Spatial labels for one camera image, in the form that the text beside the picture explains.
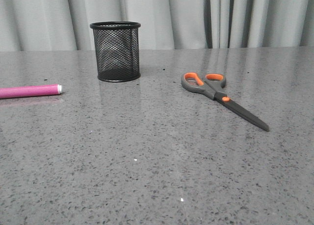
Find grey orange scissors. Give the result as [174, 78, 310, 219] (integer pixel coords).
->
[181, 72, 269, 132]

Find pink pen white cap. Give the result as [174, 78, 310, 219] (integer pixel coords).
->
[0, 84, 63, 99]

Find black mesh pen holder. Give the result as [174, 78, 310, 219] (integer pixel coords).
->
[90, 21, 141, 82]

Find grey curtain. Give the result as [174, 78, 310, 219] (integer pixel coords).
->
[0, 0, 314, 51]

